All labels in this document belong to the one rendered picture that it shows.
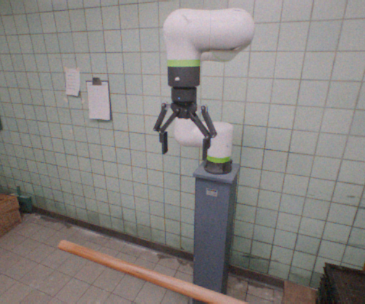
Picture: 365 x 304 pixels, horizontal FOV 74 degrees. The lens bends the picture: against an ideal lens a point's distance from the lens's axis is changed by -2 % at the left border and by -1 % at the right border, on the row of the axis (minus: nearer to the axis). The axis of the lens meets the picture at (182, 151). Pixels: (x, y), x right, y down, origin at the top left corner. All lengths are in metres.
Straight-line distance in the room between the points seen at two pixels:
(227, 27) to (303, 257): 1.82
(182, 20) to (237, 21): 0.13
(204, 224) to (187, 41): 1.00
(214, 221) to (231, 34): 0.97
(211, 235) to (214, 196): 0.25
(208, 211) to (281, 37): 1.07
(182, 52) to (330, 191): 1.45
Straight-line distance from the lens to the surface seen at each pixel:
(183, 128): 1.18
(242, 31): 0.67
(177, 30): 0.67
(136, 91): 1.95
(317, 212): 1.94
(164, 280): 0.73
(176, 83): 0.68
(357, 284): 1.39
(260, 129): 1.70
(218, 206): 1.31
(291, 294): 1.60
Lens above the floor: 1.75
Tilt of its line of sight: 21 degrees down
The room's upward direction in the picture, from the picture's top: straight up
